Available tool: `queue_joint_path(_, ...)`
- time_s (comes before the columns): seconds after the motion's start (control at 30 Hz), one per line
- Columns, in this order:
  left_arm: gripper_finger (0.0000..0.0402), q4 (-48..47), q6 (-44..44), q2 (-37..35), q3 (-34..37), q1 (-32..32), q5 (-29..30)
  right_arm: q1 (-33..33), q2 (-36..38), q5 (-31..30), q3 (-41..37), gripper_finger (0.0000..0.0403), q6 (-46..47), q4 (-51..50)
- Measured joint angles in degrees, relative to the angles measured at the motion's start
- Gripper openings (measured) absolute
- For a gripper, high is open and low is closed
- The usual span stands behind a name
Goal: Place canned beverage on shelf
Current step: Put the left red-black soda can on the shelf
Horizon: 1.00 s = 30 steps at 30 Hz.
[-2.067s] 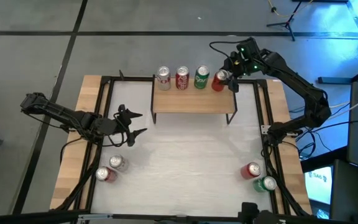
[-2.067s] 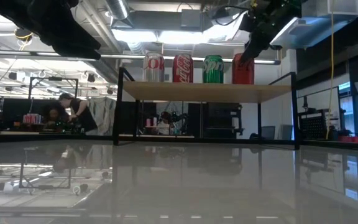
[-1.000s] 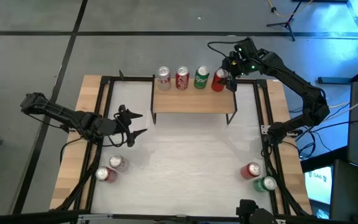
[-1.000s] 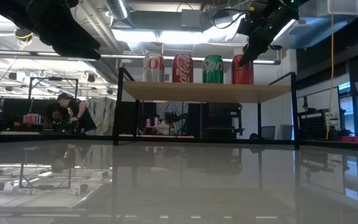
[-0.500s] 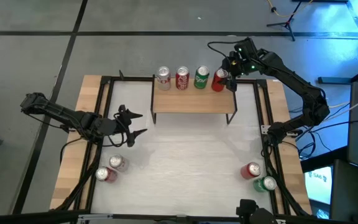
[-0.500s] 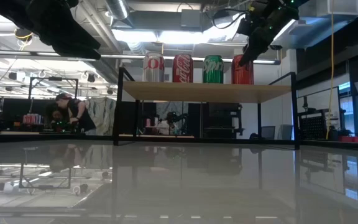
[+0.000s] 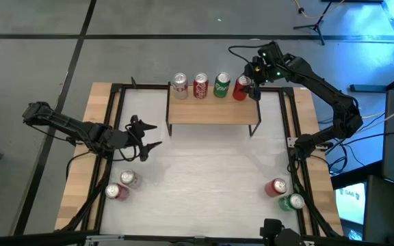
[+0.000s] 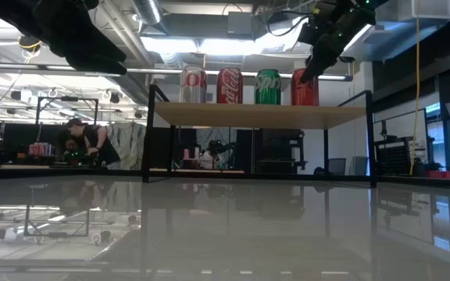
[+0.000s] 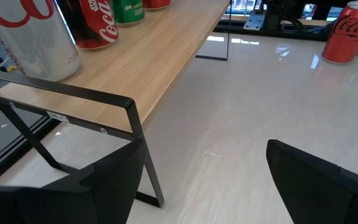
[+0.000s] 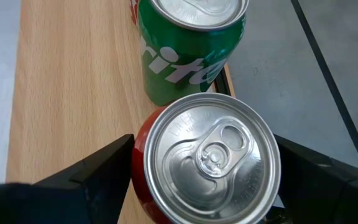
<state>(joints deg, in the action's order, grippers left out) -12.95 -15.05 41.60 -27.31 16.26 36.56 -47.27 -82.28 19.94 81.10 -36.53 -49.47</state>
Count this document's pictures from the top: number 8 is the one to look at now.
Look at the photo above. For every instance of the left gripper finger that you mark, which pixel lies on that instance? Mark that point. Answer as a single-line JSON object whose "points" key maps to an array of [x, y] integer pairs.
{"points": [[92, 68], [92, 50]]}

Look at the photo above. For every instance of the green Sprite can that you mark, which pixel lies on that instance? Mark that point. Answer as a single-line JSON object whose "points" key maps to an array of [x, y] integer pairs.
{"points": [[268, 87]]}

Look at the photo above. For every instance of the black aluminium table frame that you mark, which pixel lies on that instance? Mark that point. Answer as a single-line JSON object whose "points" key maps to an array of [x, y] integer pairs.
{"points": [[268, 177]]}

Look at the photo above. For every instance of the black metal station frame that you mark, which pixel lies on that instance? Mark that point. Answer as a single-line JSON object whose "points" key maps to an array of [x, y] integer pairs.
{"points": [[68, 98]]}

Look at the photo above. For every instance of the grey bin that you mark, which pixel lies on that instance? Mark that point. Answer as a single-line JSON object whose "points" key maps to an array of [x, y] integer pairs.
{"points": [[359, 166], [336, 166]]}

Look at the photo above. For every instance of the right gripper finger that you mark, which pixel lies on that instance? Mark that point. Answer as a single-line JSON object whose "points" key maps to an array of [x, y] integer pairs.
{"points": [[318, 62]]}

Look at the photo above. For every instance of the pack of red cans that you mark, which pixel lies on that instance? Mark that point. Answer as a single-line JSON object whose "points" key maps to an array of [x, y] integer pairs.
{"points": [[40, 149]]}

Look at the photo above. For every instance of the red Coca-Cola can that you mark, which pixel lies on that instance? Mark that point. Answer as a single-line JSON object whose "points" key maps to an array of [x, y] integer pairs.
{"points": [[229, 86]]}

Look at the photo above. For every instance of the black cabinet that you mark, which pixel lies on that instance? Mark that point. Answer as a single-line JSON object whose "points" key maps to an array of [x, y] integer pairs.
{"points": [[279, 150]]}

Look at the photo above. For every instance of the wooden shelf board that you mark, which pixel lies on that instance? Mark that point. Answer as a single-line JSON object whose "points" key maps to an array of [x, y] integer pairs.
{"points": [[248, 115]]}

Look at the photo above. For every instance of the red Coke Zero can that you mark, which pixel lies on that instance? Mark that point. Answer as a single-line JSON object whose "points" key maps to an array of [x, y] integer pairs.
{"points": [[303, 97]]}

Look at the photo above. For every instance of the black pegboard rack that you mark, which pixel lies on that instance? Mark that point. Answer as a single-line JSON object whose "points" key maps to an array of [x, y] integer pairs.
{"points": [[395, 158]]}

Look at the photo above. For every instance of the marbled grey cloth panel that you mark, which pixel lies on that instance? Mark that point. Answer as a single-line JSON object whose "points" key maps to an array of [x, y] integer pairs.
{"points": [[129, 144]]}

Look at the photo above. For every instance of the long white tube light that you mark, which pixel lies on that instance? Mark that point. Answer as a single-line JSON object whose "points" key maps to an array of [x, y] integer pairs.
{"points": [[154, 71]]}

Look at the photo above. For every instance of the person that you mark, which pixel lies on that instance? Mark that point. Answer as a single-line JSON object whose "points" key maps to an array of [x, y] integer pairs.
{"points": [[68, 150], [211, 156], [100, 144]]}

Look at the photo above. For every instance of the dark dome security camera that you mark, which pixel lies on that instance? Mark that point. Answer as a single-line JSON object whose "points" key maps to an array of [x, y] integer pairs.
{"points": [[346, 59]]}

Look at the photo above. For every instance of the small red object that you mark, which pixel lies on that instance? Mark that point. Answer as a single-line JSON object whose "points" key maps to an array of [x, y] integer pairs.
{"points": [[440, 174]]}

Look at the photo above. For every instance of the round silver air duct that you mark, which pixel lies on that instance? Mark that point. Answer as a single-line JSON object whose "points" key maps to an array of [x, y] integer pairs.
{"points": [[147, 9]]}

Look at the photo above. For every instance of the silver Diet Coke can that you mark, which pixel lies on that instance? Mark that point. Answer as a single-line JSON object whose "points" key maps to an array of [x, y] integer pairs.
{"points": [[193, 86]]}

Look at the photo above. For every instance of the grey ventilation box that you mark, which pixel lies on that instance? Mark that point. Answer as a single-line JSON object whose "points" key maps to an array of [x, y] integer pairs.
{"points": [[240, 23]]}

